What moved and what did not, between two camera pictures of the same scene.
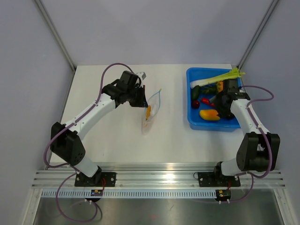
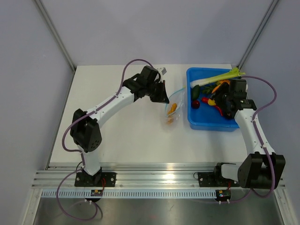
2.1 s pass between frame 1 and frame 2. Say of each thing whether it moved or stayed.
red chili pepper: stayed
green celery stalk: stayed
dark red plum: stayed
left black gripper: moved
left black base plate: stayed
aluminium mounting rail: stayed
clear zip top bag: moved
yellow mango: moved
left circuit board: stayed
